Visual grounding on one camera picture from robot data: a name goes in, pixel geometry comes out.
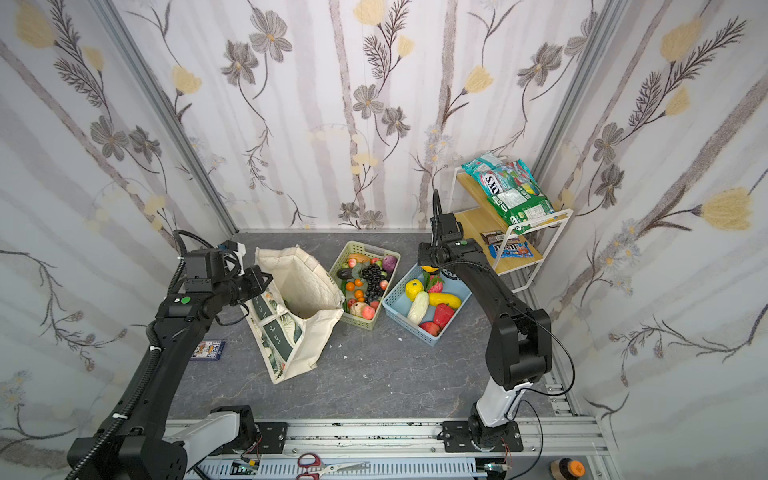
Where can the yellow toy lemon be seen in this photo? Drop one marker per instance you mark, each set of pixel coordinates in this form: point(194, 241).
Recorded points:
point(413, 288)

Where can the beige toy garlic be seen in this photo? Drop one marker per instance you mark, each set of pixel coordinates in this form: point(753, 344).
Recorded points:
point(357, 308)

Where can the red handled scissors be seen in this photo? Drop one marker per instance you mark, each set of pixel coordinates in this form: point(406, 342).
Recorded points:
point(312, 467)

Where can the white metal wooden shelf rack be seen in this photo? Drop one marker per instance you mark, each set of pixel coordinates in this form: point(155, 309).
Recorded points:
point(482, 223)

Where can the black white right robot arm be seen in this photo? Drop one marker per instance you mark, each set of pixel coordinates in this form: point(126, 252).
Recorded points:
point(519, 348)

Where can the blue playing cards box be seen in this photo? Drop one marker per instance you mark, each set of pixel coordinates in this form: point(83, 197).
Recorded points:
point(209, 350)

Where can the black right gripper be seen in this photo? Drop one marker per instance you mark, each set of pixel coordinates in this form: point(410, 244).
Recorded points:
point(429, 255)

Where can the black toy grapes bunch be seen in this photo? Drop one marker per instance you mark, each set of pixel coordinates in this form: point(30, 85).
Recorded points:
point(376, 280)

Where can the light blue plastic basket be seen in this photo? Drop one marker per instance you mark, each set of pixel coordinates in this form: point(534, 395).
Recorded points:
point(443, 310)

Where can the cream canvas grocery bag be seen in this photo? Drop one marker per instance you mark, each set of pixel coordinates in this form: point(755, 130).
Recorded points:
point(294, 318)

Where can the green snack bag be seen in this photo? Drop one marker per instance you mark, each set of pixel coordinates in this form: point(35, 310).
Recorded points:
point(510, 189)

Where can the pink toy peach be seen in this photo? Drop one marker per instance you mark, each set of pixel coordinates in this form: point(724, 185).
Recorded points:
point(368, 313)

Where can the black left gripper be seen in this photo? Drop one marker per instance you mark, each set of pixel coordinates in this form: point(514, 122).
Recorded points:
point(251, 284)

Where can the purple toy cabbage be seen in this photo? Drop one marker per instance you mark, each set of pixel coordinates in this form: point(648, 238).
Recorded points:
point(389, 263)

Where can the pink red toy strawberry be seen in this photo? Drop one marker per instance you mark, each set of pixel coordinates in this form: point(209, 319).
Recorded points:
point(435, 284)

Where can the brown candy bag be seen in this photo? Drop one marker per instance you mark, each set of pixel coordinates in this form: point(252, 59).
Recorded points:
point(498, 237)

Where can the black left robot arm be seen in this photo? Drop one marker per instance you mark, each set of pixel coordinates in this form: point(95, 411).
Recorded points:
point(130, 443)

